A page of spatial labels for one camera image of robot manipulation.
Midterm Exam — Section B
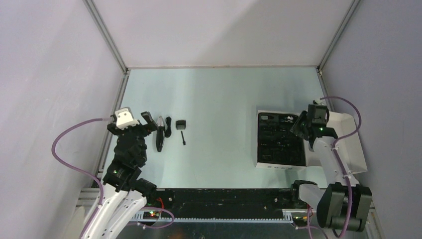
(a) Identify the white box lid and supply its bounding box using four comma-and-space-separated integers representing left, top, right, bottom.
300, 110, 368, 175

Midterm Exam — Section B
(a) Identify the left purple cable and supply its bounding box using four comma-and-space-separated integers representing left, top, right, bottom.
51, 118, 114, 239

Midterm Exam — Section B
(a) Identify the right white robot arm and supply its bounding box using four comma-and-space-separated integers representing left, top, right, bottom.
289, 104, 372, 235

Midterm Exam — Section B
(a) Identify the black silver hair clipper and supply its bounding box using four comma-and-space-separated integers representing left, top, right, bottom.
156, 116, 165, 152

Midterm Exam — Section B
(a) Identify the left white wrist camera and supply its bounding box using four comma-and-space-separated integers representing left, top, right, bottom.
114, 107, 140, 130

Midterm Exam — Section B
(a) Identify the white box with black tray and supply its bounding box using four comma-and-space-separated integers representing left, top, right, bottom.
255, 111, 307, 170

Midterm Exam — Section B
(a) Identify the black comb guard attachment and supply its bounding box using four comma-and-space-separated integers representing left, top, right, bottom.
176, 120, 187, 130

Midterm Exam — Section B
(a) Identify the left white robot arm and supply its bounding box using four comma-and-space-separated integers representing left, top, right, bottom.
81, 108, 158, 239

